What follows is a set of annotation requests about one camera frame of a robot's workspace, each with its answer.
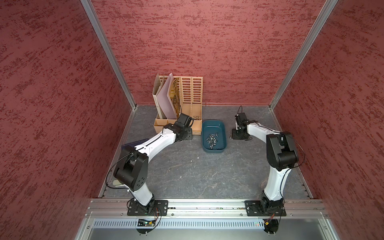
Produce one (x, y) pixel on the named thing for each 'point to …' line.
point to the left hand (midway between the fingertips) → (186, 137)
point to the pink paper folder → (163, 97)
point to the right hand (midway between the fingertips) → (236, 137)
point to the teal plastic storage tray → (210, 126)
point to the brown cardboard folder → (159, 82)
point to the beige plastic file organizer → (191, 92)
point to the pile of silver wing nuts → (211, 140)
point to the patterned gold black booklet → (175, 95)
